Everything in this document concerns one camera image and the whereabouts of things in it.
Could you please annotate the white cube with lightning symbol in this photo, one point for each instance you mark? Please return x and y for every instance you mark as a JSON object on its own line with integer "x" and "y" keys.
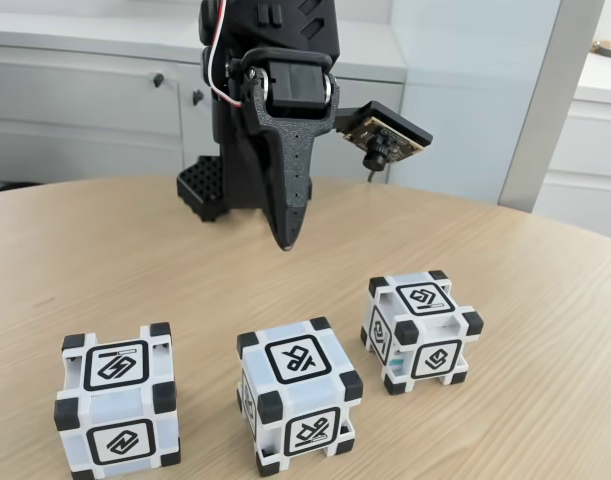
{"x": 120, "y": 400}

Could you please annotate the bare circuit-board camera on bracket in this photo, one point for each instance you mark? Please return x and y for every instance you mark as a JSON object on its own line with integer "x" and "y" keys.
{"x": 385, "y": 135}

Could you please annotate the low white cabinet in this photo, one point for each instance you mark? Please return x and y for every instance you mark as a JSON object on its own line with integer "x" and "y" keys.
{"x": 85, "y": 115}

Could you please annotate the grey pillar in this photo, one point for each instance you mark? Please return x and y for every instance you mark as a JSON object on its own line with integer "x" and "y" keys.
{"x": 550, "y": 100}

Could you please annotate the black cabinet knob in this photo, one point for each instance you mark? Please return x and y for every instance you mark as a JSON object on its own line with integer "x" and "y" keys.
{"x": 158, "y": 78}
{"x": 198, "y": 96}

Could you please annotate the white drawer unit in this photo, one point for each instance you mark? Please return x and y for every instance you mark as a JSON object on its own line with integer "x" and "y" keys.
{"x": 585, "y": 165}

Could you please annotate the white cube with stacked-squares symbol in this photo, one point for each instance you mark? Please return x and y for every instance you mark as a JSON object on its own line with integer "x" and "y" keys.
{"x": 425, "y": 330}

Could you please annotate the white cube with crossed symbol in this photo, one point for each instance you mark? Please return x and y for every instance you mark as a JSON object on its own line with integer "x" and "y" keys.
{"x": 305, "y": 395}

